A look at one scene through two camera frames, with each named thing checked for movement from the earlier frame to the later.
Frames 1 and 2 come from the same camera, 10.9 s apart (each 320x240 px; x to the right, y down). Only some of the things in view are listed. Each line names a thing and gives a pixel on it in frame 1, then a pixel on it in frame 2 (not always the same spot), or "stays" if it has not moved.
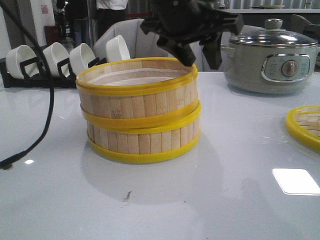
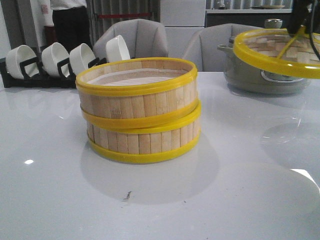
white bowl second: x=53 y=54 stays
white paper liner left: x=136 y=77 stays
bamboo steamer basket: x=137 y=93 stays
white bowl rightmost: x=117 y=49 stays
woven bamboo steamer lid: x=303 y=124 → x=278 y=49
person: x=109 y=13 → x=71 y=23
